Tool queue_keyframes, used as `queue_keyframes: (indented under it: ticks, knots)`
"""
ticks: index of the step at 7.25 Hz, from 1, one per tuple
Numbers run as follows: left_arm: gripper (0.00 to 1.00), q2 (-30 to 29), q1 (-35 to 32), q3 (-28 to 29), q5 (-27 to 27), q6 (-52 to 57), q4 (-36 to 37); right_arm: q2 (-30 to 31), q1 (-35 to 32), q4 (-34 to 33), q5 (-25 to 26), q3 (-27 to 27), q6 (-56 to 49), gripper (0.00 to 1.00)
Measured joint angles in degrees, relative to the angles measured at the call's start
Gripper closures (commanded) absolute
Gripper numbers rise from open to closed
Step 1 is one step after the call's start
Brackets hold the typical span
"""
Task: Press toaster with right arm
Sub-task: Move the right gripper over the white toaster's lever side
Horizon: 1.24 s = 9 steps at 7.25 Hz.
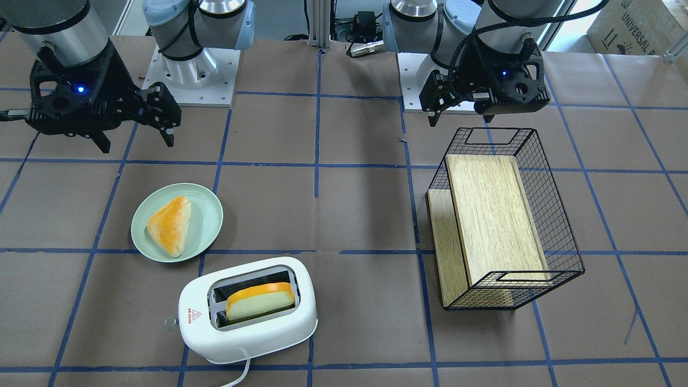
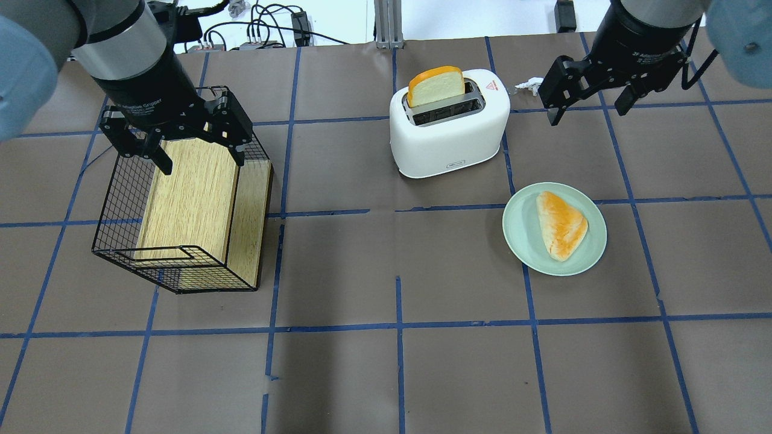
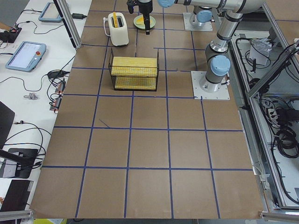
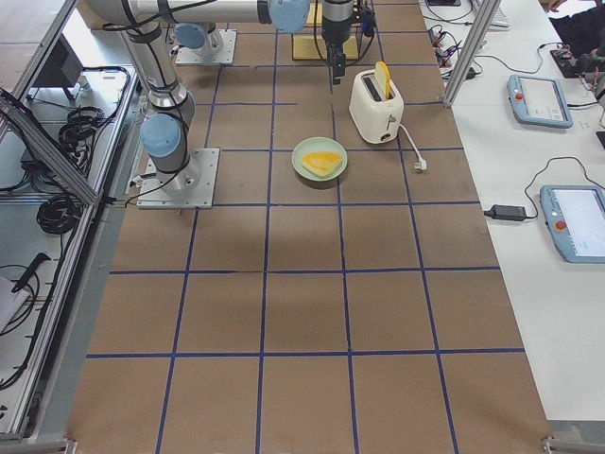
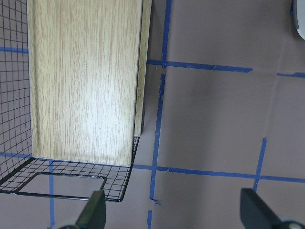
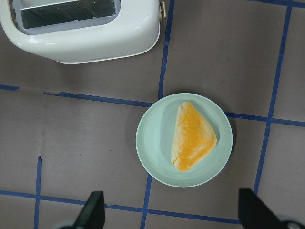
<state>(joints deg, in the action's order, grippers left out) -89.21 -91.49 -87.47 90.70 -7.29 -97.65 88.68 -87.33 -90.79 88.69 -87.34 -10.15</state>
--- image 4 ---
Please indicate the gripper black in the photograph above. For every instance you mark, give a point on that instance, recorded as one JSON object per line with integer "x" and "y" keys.
{"x": 336, "y": 32}

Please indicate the white toaster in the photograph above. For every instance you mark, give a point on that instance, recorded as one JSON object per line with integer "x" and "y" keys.
{"x": 376, "y": 117}

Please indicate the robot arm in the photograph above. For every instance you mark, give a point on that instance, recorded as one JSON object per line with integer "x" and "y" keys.
{"x": 195, "y": 23}
{"x": 164, "y": 133}

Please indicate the toast slice in toaster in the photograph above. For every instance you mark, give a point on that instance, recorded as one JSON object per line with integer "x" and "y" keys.
{"x": 383, "y": 79}

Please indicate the wooden shelf board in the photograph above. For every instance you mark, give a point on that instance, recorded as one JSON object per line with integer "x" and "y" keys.
{"x": 308, "y": 45}

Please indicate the green plate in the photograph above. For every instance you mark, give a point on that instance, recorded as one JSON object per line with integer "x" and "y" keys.
{"x": 317, "y": 144}

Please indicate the triangular bread on plate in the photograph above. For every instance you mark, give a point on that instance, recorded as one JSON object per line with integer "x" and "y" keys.
{"x": 321, "y": 163}

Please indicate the far teach pendant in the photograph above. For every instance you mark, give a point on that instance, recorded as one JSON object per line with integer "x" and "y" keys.
{"x": 539, "y": 102}

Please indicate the teach pendant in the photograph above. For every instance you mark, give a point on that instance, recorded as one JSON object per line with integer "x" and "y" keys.
{"x": 539, "y": 102}
{"x": 574, "y": 216}

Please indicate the black power adapter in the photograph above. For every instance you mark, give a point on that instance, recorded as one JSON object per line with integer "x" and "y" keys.
{"x": 506, "y": 212}

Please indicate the near teach pendant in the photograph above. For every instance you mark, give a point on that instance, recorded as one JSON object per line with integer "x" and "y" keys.
{"x": 574, "y": 216}

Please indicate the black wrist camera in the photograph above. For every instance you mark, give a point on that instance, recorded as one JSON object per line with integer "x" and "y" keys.
{"x": 365, "y": 17}

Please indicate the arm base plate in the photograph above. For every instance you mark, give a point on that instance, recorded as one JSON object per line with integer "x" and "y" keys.
{"x": 199, "y": 47}
{"x": 193, "y": 187}

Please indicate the aluminium frame post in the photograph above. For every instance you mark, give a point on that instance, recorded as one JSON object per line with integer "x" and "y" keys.
{"x": 471, "y": 45}

